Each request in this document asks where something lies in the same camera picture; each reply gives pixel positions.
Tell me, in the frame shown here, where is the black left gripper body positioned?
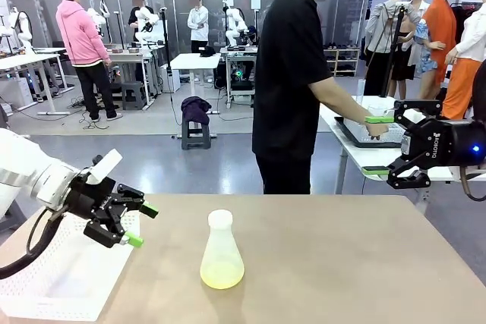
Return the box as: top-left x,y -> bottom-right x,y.
67,173 -> 119,223

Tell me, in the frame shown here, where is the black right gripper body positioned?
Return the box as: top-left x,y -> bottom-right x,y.
400,118 -> 476,170

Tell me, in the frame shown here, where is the person's right forearm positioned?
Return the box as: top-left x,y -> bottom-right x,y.
317,87 -> 375,134

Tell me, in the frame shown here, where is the person's right hand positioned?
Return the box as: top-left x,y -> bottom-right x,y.
364,122 -> 392,141

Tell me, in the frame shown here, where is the white side table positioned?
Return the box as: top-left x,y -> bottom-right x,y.
318,95 -> 486,183

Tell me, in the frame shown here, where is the figure in floral dress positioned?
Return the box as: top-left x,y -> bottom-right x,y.
408,0 -> 445,74

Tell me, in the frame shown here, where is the mannequin in orange trousers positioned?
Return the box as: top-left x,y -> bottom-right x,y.
442,5 -> 486,118

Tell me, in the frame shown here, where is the black plastic tray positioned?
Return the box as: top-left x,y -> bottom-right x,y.
333,115 -> 409,149

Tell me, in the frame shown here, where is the black tripod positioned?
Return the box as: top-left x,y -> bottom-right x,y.
358,3 -> 407,97

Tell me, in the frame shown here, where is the mannequin in orange dress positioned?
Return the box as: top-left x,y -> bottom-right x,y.
413,0 -> 462,112

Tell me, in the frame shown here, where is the shoe rack with shoes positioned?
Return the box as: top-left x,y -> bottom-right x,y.
322,41 -> 361,77

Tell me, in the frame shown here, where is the grey stool with cloth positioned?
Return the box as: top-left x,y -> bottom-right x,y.
181,118 -> 213,150

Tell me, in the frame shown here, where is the mannequin in grey shirt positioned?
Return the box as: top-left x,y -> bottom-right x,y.
365,0 -> 422,97

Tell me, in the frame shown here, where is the translucent plastic conical flask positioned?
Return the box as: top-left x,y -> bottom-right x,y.
200,221 -> 245,290

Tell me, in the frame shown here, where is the grey step stool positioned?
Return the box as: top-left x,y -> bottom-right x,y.
121,81 -> 150,111

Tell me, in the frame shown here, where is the dark purple cloth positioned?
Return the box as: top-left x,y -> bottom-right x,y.
181,96 -> 213,124

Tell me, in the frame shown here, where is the person in black t-shirt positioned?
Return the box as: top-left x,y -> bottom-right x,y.
252,0 -> 345,195

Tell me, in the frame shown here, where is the white standing desk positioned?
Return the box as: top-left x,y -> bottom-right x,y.
169,52 -> 222,115

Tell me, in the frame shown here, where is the white background desk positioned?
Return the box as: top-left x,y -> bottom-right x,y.
0,47 -> 75,115

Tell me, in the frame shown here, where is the person in pink hoodie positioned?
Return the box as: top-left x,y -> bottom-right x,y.
55,0 -> 123,122

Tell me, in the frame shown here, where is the background person in black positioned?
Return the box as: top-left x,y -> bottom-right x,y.
128,0 -> 155,86

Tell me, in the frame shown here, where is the white humanoid robot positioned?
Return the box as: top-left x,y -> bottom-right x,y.
7,7 -> 37,55

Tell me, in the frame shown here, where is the background person in white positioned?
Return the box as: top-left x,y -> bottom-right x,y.
188,0 -> 209,54

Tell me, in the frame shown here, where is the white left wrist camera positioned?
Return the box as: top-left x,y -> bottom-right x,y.
87,149 -> 123,184

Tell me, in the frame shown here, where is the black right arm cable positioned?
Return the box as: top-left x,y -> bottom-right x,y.
460,166 -> 486,203

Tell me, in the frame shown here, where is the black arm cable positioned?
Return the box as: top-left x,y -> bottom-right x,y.
460,166 -> 486,203
0,206 -> 66,280

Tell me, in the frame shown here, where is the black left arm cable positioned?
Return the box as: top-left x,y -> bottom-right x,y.
0,206 -> 66,280

